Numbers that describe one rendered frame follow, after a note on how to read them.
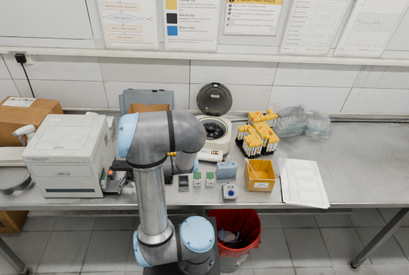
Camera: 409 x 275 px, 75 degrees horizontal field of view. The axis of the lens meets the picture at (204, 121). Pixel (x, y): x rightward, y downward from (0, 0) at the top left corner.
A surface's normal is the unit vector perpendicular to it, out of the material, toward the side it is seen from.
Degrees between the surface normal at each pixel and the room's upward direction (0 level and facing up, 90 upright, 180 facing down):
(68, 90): 90
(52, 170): 90
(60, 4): 90
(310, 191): 1
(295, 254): 0
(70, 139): 0
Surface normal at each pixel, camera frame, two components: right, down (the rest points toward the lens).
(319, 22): 0.05, 0.68
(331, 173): 0.06, -0.77
